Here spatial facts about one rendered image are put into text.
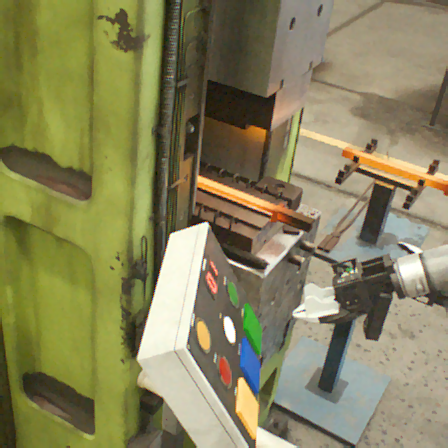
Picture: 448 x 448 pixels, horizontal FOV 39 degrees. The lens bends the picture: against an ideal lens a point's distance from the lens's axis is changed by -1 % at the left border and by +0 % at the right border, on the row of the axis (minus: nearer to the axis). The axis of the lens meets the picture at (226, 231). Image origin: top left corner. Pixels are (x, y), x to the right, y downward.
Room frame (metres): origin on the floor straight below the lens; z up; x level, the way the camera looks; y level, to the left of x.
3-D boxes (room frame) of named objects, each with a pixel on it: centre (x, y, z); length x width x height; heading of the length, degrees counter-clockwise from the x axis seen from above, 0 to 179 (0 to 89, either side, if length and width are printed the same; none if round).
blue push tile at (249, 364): (0.83, -0.07, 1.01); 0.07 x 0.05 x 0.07; 0
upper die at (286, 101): (1.46, 0.08, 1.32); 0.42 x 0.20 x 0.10; 65
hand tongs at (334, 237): (1.89, -0.44, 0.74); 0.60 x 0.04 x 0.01; 154
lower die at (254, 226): (1.46, 0.08, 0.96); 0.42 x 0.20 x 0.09; 65
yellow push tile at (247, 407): (0.73, -0.07, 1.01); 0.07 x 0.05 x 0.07; 0
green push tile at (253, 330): (0.93, -0.07, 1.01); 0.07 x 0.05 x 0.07; 0
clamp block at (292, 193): (1.56, -0.13, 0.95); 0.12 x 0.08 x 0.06; 65
